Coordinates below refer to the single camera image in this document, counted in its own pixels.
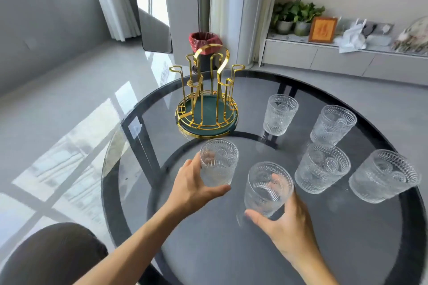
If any person's right hand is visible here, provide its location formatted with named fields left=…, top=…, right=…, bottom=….
left=244, top=175, right=319, bottom=262

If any person's left hand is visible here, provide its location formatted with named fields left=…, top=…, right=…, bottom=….
left=166, top=153, right=232, bottom=218

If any clear embossed drinking glass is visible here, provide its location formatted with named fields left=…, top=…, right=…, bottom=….
left=244, top=161, right=294, bottom=218
left=349, top=149, right=421, bottom=204
left=263, top=94, right=299, bottom=136
left=294, top=142, right=351, bottom=194
left=310, top=105, right=358, bottom=146
left=200, top=138, right=239, bottom=187

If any person's left forearm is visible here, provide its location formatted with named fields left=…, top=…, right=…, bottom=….
left=73, top=201, right=188, bottom=285

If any person's right forearm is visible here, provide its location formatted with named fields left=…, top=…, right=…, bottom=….
left=290, top=247, right=340, bottom=285

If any gold glass rack green tray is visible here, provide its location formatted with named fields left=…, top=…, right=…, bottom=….
left=169, top=44, right=245, bottom=138

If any black bin with red bag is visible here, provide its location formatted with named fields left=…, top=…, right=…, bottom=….
left=188, top=32, right=223, bottom=73

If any glass balcony door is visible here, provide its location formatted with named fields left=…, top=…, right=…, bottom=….
left=131, top=0, right=173, bottom=54

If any light grey low cabinet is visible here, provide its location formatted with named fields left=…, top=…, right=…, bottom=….
left=259, top=32, right=428, bottom=87

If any white standing air conditioner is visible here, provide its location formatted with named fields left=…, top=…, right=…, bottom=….
left=210, top=0, right=272, bottom=69

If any green potted plant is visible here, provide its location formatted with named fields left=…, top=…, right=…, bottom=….
left=293, top=2, right=326, bottom=37
left=272, top=1, right=299, bottom=36

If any wooden framed picture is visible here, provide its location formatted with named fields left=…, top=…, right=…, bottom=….
left=308, top=16, right=338, bottom=44

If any crumpled white plastic bag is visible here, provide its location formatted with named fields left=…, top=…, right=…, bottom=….
left=334, top=24, right=367, bottom=54

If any flat white box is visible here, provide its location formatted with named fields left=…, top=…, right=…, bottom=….
left=366, top=35, right=392, bottom=48

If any white sheer curtain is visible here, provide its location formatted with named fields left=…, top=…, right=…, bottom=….
left=88, top=0, right=141, bottom=42

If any grey power strip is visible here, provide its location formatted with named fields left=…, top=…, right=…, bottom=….
left=363, top=22, right=395, bottom=36

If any floral patterned cushion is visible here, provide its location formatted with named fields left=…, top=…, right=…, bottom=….
left=391, top=16, right=428, bottom=54

